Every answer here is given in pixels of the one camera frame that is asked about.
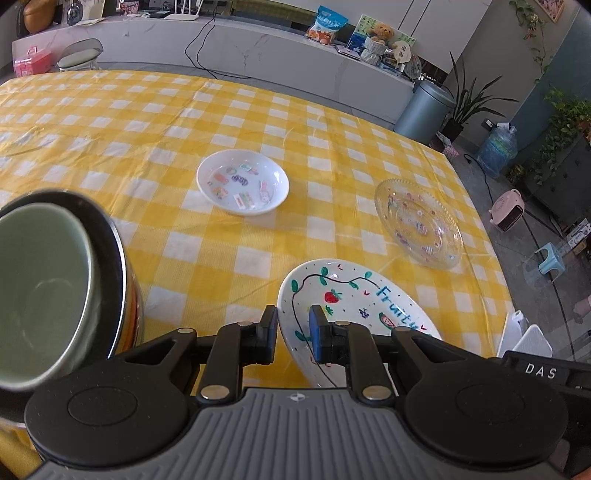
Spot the dark grey cabinet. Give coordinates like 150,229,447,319
524,124,591,227

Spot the green picture card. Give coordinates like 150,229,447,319
346,14,416,56

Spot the grey-blue trash can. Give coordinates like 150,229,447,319
394,79,455,144

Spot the trailing pothos plant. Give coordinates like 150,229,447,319
526,88,591,185

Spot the hanging vine plant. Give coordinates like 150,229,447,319
508,0,552,84

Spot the clear chair with green cushion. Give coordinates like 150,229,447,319
56,38,105,72

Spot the black floor cable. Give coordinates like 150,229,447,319
464,154,497,199

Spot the white router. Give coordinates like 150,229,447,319
164,0,204,21

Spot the teddy bear in white wrap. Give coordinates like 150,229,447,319
361,23,395,68

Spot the white carton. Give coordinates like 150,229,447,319
566,222,591,254

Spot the large white fruit-print plate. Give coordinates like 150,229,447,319
277,258,444,388

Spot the orange steel bowl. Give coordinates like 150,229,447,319
0,188,146,421

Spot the orange vase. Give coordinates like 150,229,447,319
18,0,49,19

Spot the white phone stand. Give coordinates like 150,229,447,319
496,310,553,358

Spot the framed wall picture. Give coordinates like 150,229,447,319
538,0,566,23

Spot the white marble media console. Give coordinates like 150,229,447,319
11,4,416,125

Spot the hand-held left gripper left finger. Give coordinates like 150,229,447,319
122,305,279,404

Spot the yellow checked tablecloth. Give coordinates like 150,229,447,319
0,69,515,478

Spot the black power cable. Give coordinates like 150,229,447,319
185,16,259,79

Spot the green ceramic bowl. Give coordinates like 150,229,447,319
0,203,102,393

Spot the pink patterned bag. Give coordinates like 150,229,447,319
436,131,460,158

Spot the blue snack bag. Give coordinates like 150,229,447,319
306,6,349,45

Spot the pink storage box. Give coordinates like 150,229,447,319
14,46,52,78

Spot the small blue stool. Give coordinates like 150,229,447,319
534,242,575,283

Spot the small white printed plate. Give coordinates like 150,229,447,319
196,149,290,217

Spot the pink space heater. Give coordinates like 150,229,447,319
488,188,527,232

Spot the potted snake plant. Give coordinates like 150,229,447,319
436,51,520,144

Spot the clear glass plate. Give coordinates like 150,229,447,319
374,178,464,271

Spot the white picture card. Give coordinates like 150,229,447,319
78,0,107,21

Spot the blue water jug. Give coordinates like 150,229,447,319
477,122,518,178

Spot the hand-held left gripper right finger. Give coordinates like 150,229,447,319
308,304,462,403

